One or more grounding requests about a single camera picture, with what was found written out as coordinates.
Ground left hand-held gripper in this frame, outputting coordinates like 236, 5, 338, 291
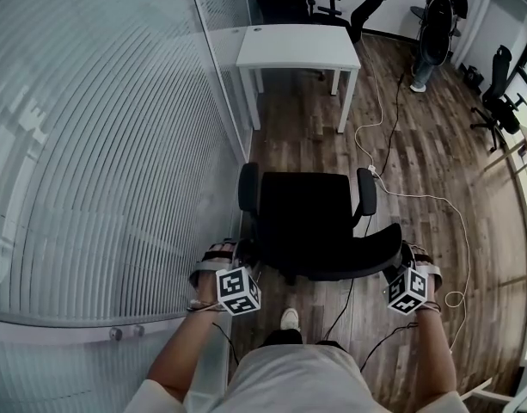
190, 239, 262, 317

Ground black trousers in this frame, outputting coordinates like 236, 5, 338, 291
260, 328, 348, 353

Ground black rounded case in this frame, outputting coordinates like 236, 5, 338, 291
419, 0, 457, 66

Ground white sneaker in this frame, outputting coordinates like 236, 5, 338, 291
279, 307, 301, 333

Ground person in white coat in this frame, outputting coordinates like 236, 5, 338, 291
125, 344, 470, 413

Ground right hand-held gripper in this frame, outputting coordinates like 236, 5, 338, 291
385, 264, 444, 317

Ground round black side table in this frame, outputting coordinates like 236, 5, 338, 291
409, 5, 462, 38

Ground black power cable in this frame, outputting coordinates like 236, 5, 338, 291
325, 215, 372, 342

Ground white standing desk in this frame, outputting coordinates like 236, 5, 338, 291
460, 376, 527, 413

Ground black headrest office chair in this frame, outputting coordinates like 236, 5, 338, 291
469, 44, 527, 153

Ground person's left hand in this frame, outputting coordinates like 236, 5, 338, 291
193, 239, 239, 305

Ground black floor box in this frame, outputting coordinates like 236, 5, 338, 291
463, 65, 486, 88

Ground person's left forearm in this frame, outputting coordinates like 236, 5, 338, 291
146, 305, 224, 402

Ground black reclined office chair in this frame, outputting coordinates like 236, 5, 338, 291
308, 0, 395, 45

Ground white table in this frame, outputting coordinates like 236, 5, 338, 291
236, 23, 362, 135

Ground black floor cable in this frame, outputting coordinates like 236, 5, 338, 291
377, 71, 405, 176

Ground person's right hand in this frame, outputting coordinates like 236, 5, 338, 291
401, 242, 434, 268

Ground person's right forearm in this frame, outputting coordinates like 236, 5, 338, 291
413, 293, 458, 408

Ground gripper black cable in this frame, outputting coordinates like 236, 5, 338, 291
359, 323, 419, 372
211, 320, 241, 366

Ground white floor cable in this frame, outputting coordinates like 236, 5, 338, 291
353, 36, 472, 353

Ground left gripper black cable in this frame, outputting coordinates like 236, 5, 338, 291
211, 320, 241, 366

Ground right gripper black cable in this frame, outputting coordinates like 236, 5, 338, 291
359, 323, 419, 372

